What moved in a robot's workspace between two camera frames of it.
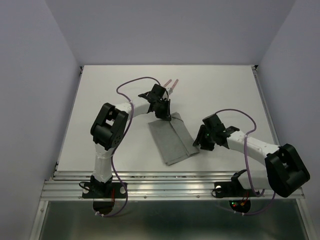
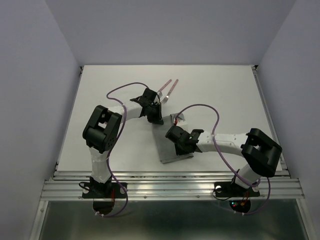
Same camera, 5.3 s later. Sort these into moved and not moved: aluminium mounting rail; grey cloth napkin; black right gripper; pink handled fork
Moved: black right gripper
Not moved: pink handled fork; grey cloth napkin; aluminium mounting rail
